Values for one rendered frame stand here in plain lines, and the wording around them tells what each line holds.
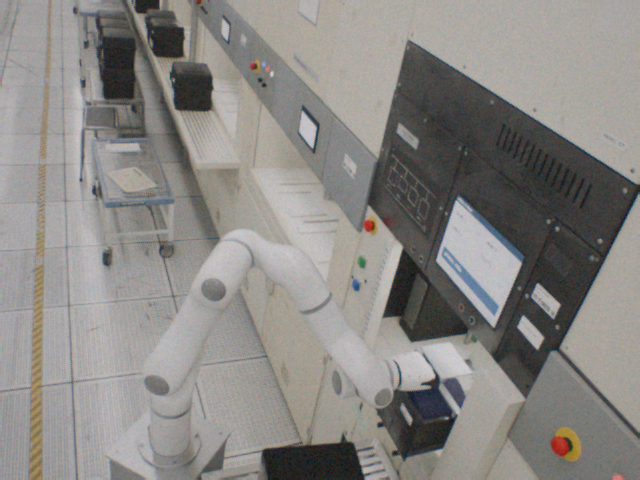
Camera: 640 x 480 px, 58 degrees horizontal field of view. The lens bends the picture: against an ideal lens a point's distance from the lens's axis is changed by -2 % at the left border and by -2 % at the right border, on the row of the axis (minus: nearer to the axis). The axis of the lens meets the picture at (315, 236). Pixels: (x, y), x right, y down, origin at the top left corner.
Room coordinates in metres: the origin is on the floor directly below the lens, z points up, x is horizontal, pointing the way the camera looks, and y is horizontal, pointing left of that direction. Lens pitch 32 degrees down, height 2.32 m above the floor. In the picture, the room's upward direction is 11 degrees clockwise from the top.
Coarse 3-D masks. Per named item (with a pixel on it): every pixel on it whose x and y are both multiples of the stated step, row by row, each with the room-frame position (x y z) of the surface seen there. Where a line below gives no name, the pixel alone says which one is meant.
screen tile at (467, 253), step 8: (456, 216) 1.35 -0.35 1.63; (464, 216) 1.32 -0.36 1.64; (456, 224) 1.34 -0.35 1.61; (464, 224) 1.31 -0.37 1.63; (472, 224) 1.29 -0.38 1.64; (464, 232) 1.30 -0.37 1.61; (472, 232) 1.28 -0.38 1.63; (448, 240) 1.35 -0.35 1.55; (456, 240) 1.32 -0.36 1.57; (472, 240) 1.27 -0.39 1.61; (480, 240) 1.25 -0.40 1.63; (456, 248) 1.31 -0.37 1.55; (464, 248) 1.29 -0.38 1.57; (472, 248) 1.26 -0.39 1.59; (464, 256) 1.28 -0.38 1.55; (472, 256) 1.25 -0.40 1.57
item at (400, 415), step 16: (432, 352) 1.22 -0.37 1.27; (448, 352) 1.23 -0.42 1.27; (432, 368) 1.20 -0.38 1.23; (448, 368) 1.17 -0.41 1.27; (464, 368) 1.18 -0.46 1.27; (400, 400) 1.15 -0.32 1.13; (448, 400) 1.13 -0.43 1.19; (384, 416) 1.19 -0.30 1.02; (400, 416) 1.13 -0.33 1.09; (416, 416) 1.08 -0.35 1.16; (448, 416) 1.09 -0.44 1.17; (400, 432) 1.11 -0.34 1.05; (416, 432) 1.06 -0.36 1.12; (432, 432) 1.09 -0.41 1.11; (448, 432) 1.11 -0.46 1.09; (400, 448) 1.09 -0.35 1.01; (416, 448) 1.07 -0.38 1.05; (432, 448) 1.10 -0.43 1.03
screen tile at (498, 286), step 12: (480, 252) 1.24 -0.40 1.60; (492, 252) 1.20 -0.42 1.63; (504, 252) 1.17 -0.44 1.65; (480, 264) 1.22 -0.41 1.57; (504, 264) 1.16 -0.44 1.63; (480, 276) 1.21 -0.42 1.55; (492, 276) 1.18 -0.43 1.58; (504, 276) 1.15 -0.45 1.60; (492, 288) 1.16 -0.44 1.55; (504, 288) 1.13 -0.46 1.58
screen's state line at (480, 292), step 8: (448, 256) 1.33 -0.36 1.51; (456, 264) 1.29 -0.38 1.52; (456, 272) 1.29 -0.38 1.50; (464, 272) 1.26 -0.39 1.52; (464, 280) 1.25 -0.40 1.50; (472, 280) 1.23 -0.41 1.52; (472, 288) 1.22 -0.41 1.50; (480, 288) 1.20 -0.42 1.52; (480, 296) 1.19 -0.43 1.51; (488, 296) 1.17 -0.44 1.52; (488, 304) 1.16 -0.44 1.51; (496, 304) 1.14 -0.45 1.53; (496, 312) 1.13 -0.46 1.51
